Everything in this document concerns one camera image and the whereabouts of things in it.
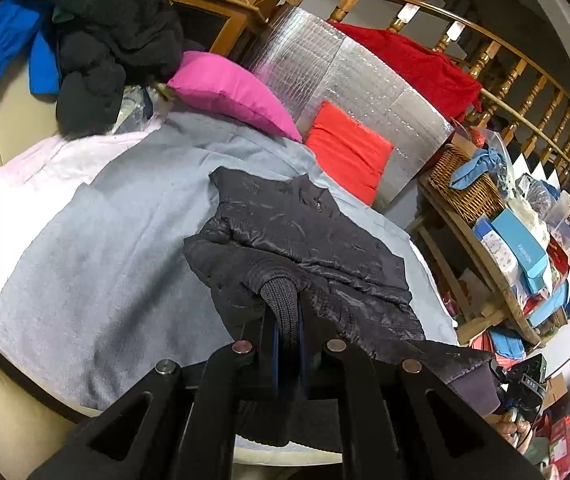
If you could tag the red velvet cloth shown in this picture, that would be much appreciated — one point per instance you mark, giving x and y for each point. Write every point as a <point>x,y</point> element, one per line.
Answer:
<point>432,74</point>

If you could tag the wooden stair railing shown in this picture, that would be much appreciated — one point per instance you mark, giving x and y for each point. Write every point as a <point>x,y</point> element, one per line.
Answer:
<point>510,81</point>

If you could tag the wicker basket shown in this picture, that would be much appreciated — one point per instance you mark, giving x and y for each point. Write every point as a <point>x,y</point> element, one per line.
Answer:
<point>480,199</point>

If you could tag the silver foil insulation mat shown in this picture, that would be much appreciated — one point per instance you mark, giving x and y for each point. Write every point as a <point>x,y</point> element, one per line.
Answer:
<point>306,61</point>

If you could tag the blue jacket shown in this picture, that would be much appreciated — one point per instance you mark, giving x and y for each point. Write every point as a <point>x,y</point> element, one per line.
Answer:
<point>24,25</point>

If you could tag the wooden side table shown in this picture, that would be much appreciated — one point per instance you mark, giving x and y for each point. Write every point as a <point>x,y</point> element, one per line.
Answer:
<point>482,297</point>

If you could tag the white patterned box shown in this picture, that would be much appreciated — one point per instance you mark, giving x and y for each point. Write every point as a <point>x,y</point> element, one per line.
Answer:
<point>499,251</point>

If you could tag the beige leather sofa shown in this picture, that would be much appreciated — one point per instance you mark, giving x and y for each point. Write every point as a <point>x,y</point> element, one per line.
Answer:
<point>33,424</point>

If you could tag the blue cloth in basket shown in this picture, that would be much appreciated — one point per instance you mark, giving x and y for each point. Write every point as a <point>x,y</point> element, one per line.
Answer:
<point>484,161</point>

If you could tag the grey blanket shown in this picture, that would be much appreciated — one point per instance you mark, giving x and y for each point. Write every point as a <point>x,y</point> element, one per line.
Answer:
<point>103,291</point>

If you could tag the black puffer jacket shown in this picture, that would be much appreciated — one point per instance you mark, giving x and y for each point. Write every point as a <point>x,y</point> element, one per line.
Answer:
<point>104,46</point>

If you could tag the magenta pillow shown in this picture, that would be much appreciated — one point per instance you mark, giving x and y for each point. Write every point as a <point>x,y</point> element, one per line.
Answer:
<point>210,82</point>

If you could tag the person hand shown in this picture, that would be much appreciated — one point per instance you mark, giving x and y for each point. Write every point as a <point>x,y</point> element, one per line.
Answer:
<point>518,434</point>

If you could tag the red cushion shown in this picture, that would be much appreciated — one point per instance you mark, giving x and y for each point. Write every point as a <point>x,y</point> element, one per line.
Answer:
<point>354,156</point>

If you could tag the teal fashion box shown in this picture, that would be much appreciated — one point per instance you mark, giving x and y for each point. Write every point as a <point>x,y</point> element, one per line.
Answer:
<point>531,256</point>

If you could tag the white pink bedsheet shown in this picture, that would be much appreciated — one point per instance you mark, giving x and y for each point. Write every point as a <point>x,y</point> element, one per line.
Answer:
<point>37,184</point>

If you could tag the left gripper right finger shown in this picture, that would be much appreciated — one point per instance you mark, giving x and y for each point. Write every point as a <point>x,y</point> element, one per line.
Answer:
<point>394,421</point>

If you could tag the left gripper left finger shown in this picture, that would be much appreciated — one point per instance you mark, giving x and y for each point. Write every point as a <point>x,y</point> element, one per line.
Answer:
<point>176,422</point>

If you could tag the dark quilted zip jacket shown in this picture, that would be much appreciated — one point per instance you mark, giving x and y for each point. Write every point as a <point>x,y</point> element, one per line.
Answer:
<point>285,247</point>

